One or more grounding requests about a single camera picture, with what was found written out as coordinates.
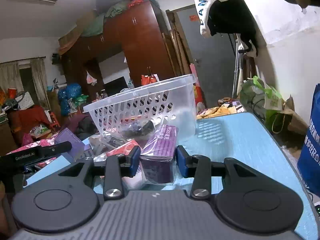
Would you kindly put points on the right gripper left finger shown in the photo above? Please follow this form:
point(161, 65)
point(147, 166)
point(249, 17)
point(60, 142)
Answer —
point(119, 166)

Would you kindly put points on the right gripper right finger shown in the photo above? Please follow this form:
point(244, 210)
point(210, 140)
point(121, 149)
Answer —
point(197, 167)

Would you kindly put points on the red pink box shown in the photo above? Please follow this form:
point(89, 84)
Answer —
point(123, 149)

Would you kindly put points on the purple box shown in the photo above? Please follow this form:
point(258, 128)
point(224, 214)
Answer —
point(158, 156)

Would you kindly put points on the clear plastic perforated basket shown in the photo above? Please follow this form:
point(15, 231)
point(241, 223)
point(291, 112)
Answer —
point(169, 102)

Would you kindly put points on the pink floral bedding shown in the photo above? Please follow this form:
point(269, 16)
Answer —
point(42, 143)

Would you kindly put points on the red cloth covered furniture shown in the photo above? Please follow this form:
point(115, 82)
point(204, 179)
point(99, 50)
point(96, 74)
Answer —
point(23, 121)

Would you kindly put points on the beige window curtain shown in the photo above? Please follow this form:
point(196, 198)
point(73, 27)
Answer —
point(11, 78)

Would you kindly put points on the blue plastic bags pile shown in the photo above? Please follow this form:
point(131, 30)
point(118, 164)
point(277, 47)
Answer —
point(70, 99)

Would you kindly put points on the orange white hanging bag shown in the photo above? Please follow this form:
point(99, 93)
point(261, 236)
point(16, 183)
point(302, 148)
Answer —
point(148, 79)

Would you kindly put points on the green plastic bag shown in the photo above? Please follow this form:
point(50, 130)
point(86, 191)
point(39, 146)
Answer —
point(264, 101)

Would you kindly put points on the brown paper bag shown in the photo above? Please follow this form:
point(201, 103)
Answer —
point(288, 120)

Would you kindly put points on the grey door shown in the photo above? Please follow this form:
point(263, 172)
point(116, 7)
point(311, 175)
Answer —
point(213, 57)

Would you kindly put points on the blue shopping bag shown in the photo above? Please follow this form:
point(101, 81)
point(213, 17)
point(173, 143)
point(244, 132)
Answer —
point(309, 160)

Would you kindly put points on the dark red wooden wardrobe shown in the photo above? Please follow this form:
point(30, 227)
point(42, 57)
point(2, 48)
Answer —
point(140, 33)

